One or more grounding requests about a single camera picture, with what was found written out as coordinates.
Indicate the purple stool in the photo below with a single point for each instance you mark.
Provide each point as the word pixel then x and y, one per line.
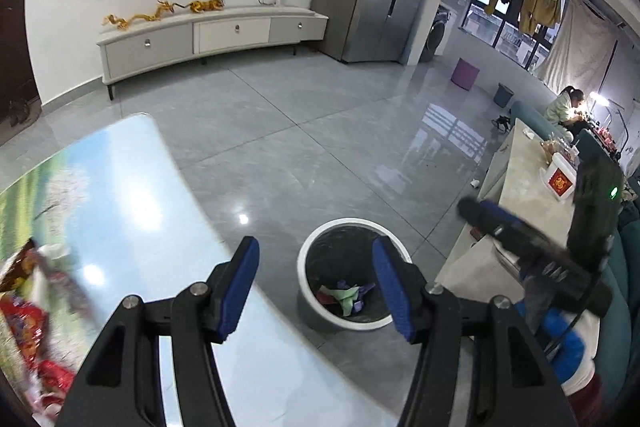
pixel 464 74

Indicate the green paper scrap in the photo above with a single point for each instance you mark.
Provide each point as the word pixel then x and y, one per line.
pixel 345 295

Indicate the white round trash bin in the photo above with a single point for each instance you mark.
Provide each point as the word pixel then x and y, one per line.
pixel 310 297

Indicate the small black object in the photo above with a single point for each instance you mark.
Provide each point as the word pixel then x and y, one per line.
pixel 501 123

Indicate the clear food bag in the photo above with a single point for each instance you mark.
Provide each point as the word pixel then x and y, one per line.
pixel 557 149

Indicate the desk lamp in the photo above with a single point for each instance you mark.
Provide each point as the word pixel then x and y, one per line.
pixel 600 99

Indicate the grey washing machine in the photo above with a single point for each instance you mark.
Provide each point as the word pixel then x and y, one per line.
pixel 435 34

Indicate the yellow hanging jacket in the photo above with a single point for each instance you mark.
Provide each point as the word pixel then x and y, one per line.
pixel 540 4

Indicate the white grey television cabinet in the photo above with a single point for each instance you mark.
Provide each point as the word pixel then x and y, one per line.
pixel 150 47

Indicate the red wrapper scrap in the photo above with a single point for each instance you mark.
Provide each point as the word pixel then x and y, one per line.
pixel 324 295

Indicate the golden tiger ornament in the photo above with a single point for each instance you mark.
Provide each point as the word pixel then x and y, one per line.
pixel 206 5

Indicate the marble coffee table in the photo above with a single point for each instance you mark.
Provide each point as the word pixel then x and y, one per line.
pixel 525 187

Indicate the golden dragon ornament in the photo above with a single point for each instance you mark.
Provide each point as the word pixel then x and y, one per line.
pixel 142 16

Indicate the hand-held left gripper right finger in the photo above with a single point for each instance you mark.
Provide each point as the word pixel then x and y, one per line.
pixel 392 292

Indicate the black bin liner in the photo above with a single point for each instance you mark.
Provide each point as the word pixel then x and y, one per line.
pixel 340 252

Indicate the grey waste bin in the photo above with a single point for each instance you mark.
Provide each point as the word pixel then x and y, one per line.
pixel 504 96

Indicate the white red box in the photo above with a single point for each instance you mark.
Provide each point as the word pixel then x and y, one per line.
pixel 560 179

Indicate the purple wrapper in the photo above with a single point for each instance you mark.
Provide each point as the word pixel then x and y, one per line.
pixel 366 289

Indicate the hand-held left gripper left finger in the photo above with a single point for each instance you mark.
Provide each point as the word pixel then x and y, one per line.
pixel 240 292

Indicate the dark shoe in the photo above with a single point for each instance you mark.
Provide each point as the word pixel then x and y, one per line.
pixel 12 114
pixel 24 111

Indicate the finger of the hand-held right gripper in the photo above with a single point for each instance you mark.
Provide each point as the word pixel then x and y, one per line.
pixel 492 217

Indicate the dark brown door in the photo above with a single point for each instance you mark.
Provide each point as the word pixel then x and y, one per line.
pixel 15 57

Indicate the white hanging sheet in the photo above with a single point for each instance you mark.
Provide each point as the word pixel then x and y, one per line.
pixel 580 47

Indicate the orange snack packet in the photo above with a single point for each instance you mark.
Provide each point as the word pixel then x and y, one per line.
pixel 22 269

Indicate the red blue snack packet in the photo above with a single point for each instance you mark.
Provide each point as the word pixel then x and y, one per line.
pixel 20 322

